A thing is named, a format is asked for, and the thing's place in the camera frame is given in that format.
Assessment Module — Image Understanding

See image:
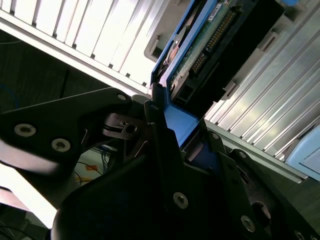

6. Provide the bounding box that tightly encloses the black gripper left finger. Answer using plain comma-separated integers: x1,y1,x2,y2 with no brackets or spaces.
0,82,191,211

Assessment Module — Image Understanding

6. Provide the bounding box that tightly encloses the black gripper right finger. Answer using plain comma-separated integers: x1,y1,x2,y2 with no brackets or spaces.
197,118,320,240

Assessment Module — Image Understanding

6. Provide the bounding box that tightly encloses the hard disk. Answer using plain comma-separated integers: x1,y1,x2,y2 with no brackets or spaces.
149,0,301,176

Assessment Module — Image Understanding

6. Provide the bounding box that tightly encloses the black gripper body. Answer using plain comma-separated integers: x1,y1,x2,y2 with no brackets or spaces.
49,153,273,240

